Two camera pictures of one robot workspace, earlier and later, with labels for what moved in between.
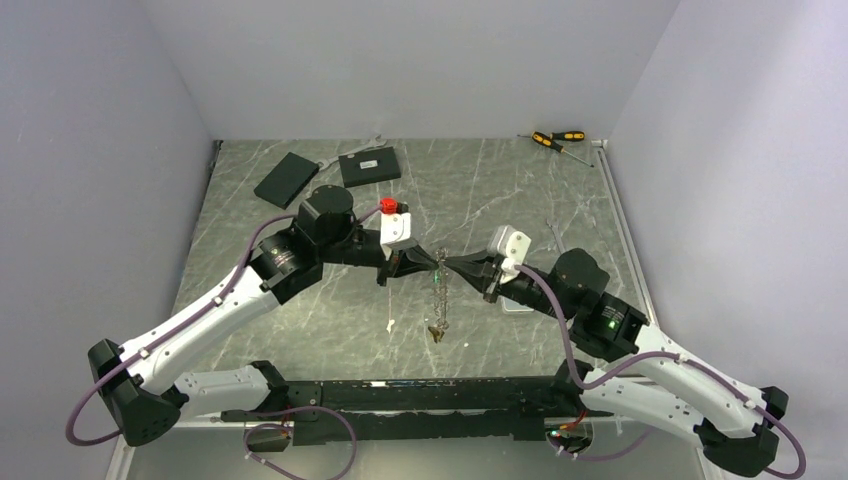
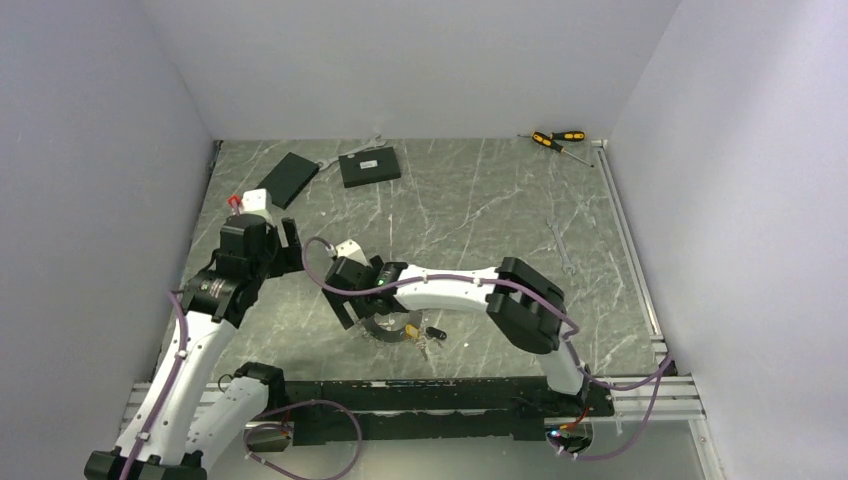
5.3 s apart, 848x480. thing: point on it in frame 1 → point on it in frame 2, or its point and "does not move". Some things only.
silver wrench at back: x=375 y=143 does not move
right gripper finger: x=483 y=278 → x=336 y=301
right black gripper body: x=528 y=290 → x=359 y=305
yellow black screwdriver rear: x=563 y=135 does not move
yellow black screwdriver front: x=545 y=140 does not move
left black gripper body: x=354 y=249 → x=264 y=262
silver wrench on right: x=556 y=231 does not move
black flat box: x=286 y=183 does not move
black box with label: x=370 y=166 does not move
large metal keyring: x=441 y=295 → x=415 y=318
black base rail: x=503 y=409 does not move
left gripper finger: x=418 y=255 → x=293 y=254
